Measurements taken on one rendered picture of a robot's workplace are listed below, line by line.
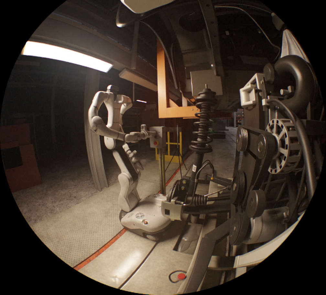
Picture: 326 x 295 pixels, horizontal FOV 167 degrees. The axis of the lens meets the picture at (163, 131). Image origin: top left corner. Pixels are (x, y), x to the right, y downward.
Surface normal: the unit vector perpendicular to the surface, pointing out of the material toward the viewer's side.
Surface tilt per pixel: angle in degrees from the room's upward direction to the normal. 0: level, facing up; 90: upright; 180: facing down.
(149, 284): 0
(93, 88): 90
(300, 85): 100
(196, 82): 90
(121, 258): 0
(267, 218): 13
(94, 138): 90
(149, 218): 1
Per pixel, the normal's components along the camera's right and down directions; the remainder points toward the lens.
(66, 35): 0.91, 0.01
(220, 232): 0.01, -1.00
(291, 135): -0.49, -0.46
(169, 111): -0.42, 0.11
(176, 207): -0.28, -0.25
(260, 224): -0.25, -0.80
